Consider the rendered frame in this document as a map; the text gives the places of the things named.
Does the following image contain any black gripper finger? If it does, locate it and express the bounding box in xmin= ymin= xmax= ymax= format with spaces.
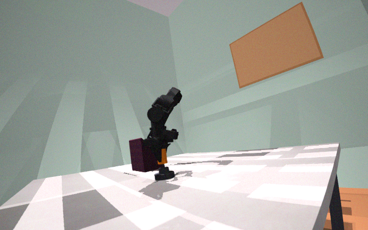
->
xmin=148 ymin=144 xmax=164 ymax=162
xmin=162 ymin=144 xmax=170 ymax=151

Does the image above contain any orange cylindrical knob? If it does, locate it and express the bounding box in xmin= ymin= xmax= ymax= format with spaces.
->
xmin=158 ymin=149 xmax=168 ymax=164

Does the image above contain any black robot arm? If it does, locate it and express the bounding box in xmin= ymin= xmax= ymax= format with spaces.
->
xmin=147 ymin=87 xmax=182 ymax=140

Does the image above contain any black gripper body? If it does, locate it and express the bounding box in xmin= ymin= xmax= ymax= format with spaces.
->
xmin=143 ymin=124 xmax=173 ymax=146

